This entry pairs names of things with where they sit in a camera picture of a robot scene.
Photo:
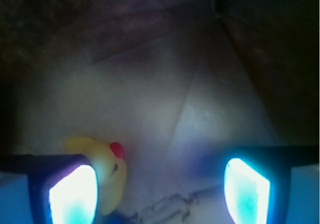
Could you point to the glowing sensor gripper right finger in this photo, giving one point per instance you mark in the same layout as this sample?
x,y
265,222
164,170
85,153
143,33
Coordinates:
x,y
273,184

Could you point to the blue sponge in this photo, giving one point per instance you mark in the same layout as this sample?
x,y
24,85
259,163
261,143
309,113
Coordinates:
x,y
118,218

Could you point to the brown paper bag bin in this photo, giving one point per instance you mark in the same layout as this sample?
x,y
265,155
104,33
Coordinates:
x,y
179,83

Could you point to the yellow rubber duck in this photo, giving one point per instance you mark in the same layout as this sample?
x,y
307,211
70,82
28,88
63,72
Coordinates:
x,y
109,162

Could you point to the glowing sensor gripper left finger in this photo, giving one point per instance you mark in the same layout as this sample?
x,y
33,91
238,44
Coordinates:
x,y
47,189

